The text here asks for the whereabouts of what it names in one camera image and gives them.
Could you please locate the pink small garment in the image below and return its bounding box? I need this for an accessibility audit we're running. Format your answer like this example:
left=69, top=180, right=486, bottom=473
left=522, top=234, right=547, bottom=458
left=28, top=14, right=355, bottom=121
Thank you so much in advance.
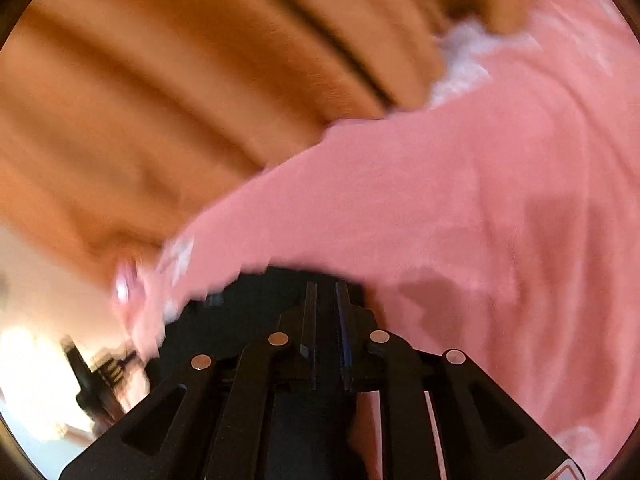
left=111, top=0, right=640, bottom=480

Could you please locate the orange blanket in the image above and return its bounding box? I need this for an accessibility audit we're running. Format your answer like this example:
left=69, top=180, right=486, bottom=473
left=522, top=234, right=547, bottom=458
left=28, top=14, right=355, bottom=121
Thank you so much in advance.
left=0, top=0, right=591, bottom=301

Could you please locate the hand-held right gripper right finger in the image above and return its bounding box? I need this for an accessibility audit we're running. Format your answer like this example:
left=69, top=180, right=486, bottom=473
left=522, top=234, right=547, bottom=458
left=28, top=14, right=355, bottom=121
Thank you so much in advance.
left=334, top=280, right=587, bottom=480

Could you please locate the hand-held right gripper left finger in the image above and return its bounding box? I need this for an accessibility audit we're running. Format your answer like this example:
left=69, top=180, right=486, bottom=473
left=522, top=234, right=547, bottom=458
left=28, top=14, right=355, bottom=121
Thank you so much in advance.
left=59, top=281, right=319, bottom=480

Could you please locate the dark chair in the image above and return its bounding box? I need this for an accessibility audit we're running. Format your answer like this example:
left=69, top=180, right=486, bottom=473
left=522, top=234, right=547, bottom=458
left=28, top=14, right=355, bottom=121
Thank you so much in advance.
left=62, top=337, right=138, bottom=423

